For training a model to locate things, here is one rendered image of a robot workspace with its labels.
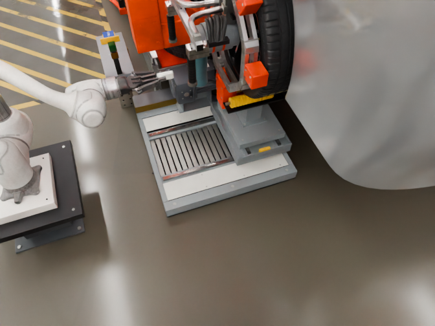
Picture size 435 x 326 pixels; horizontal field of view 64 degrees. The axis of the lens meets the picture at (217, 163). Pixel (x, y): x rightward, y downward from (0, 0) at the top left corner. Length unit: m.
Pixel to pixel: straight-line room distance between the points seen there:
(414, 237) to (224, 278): 1.11
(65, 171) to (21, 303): 0.69
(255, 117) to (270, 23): 0.83
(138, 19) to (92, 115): 0.90
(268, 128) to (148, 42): 0.88
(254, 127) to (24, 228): 1.35
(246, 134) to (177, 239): 0.74
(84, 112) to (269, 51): 0.76
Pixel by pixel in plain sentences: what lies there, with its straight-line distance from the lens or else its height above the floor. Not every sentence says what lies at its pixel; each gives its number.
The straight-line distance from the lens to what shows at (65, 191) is 1.95.
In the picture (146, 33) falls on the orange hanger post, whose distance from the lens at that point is 2.16.
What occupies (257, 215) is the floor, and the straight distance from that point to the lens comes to 2.08.
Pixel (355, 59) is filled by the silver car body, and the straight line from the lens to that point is 1.14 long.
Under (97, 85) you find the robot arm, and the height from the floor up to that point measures 0.88.
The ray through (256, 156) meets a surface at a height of 0.13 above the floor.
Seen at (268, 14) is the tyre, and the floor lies 1.07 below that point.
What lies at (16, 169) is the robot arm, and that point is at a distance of 1.84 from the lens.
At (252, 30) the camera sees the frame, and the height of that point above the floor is 1.01.
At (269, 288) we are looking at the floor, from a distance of 1.94.
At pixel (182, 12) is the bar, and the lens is 1.67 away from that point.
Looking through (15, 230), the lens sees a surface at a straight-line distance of 1.94.
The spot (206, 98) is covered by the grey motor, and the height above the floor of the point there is 0.09.
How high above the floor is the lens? 1.85
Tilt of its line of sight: 55 degrees down
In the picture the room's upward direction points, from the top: 1 degrees clockwise
